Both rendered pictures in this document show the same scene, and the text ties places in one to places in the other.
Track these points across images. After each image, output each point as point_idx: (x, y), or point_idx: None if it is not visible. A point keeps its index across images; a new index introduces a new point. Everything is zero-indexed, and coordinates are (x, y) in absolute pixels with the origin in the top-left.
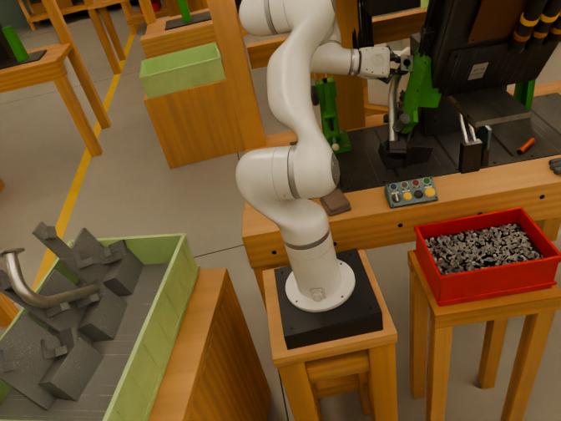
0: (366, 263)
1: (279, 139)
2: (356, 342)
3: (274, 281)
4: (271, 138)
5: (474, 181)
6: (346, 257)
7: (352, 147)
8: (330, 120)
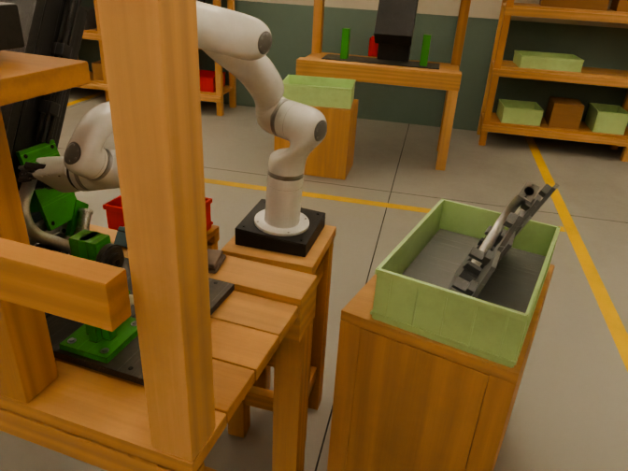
0: (230, 241)
1: (143, 416)
2: None
3: (307, 257)
4: (148, 431)
5: None
6: (249, 226)
7: None
8: None
